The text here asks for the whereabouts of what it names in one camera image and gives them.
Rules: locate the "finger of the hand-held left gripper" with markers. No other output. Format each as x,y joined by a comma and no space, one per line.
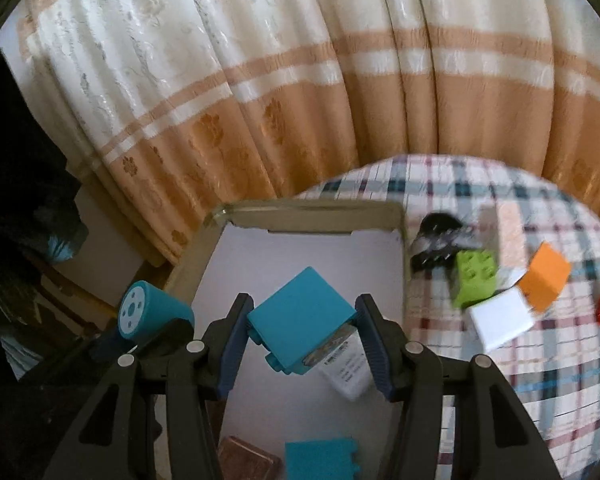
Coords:
110,345

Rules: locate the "green building block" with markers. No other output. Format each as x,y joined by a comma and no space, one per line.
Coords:
475,280

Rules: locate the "small white box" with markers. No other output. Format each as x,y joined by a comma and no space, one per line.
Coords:
514,277

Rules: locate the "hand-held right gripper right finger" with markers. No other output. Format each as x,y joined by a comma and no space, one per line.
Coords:
375,355

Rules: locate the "blue-green cloth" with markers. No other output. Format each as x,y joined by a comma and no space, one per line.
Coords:
65,245

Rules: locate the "orange block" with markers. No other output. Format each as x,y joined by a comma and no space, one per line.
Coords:
545,277

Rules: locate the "cream and orange floral curtain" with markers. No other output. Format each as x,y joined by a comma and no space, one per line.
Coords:
280,60

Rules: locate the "teal cylinder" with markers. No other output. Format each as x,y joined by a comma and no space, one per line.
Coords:
150,310

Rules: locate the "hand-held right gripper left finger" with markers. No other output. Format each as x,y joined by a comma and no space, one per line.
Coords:
230,355

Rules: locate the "pink patterned box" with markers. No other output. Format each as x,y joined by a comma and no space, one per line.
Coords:
510,230

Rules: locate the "white bottle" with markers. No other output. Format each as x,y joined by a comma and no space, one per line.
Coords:
347,375

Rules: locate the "small teal block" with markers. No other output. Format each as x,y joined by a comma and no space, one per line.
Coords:
320,460

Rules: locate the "black toy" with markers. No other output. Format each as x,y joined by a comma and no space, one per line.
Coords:
430,245

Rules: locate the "pink framed glass box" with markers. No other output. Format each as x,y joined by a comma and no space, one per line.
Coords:
245,460

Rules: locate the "large teal block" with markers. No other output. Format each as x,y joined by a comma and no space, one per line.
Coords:
300,315

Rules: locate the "cardboard box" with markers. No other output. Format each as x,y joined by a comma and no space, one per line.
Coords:
300,250

